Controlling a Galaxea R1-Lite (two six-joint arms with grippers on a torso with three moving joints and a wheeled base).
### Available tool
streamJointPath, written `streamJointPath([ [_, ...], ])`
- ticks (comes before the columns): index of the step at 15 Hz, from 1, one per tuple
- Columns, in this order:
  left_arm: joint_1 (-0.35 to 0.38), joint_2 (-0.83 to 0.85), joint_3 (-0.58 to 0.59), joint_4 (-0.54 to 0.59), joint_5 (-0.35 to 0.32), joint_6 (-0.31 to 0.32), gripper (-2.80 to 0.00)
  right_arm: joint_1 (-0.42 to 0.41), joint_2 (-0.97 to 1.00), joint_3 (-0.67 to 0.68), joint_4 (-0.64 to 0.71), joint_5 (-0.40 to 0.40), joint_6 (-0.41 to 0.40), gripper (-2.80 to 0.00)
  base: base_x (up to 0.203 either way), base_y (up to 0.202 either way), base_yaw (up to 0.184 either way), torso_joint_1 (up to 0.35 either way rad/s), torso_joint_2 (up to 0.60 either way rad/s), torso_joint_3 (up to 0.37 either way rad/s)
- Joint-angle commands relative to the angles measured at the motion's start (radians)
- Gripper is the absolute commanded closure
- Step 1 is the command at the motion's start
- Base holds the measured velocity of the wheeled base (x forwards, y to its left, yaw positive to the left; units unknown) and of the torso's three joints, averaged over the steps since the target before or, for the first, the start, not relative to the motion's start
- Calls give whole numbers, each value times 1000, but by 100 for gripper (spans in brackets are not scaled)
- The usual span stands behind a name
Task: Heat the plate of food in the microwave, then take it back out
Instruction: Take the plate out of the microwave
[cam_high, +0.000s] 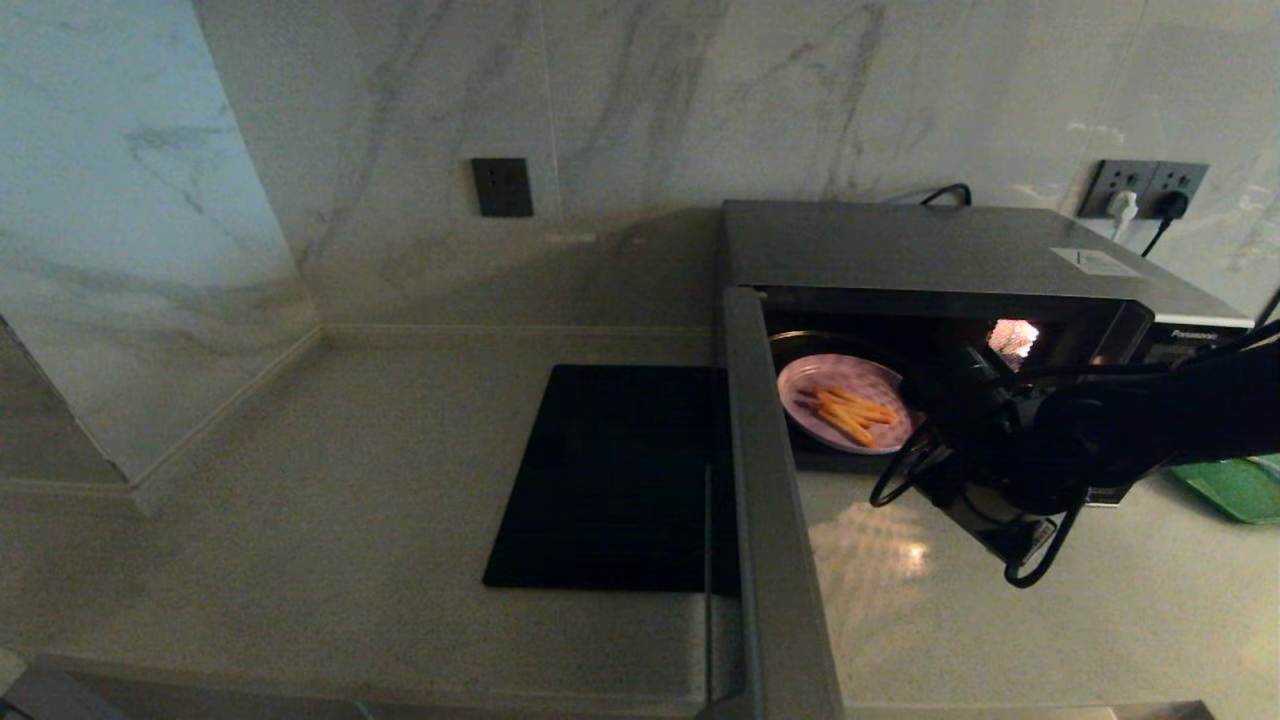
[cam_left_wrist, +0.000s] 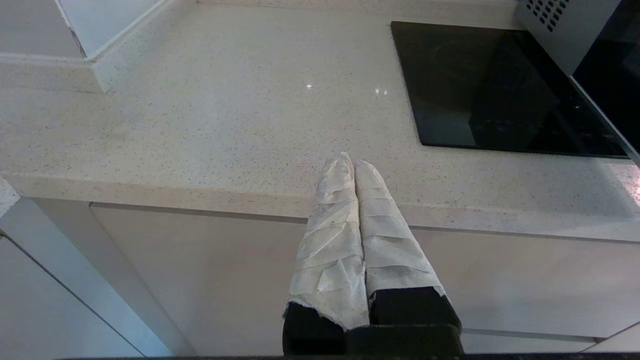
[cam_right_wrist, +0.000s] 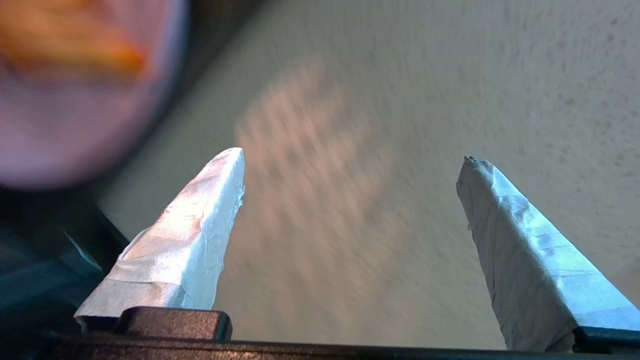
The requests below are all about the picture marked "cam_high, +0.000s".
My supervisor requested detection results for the black curved cable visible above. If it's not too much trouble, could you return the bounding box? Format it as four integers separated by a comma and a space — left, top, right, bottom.
885, 183, 973, 207

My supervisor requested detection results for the green plastic tray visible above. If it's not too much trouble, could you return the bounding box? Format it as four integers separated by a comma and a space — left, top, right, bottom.
1168, 455, 1280, 526

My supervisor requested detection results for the silver microwave oven body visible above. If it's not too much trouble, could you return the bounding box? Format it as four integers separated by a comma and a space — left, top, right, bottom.
715, 199, 1253, 507

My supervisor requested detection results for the dark double wall socket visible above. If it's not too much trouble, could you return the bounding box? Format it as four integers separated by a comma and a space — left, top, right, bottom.
1078, 159, 1210, 220

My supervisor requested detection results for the black induction cooktop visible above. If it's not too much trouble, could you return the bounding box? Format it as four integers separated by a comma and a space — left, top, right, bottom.
483, 364, 741, 593

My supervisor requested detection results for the orange french fry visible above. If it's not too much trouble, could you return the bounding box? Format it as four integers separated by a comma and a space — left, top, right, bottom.
820, 389, 899, 421
815, 403, 878, 449

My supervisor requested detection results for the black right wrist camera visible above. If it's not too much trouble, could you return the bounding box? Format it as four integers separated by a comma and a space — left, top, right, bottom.
940, 480, 1061, 563

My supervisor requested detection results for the purple plate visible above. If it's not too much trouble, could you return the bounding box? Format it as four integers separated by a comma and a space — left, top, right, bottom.
777, 353, 923, 456

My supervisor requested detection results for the dark single wall socket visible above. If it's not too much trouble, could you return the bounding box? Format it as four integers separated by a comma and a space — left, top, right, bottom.
472, 157, 535, 218

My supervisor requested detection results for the black power plug with cord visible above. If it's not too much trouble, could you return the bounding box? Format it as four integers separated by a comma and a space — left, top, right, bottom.
1142, 190, 1190, 257

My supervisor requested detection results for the white warning sticker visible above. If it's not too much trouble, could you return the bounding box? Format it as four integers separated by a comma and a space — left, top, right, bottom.
1050, 247, 1141, 277

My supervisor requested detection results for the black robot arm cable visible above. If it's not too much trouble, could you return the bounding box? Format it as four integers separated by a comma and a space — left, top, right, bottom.
868, 420, 1089, 590

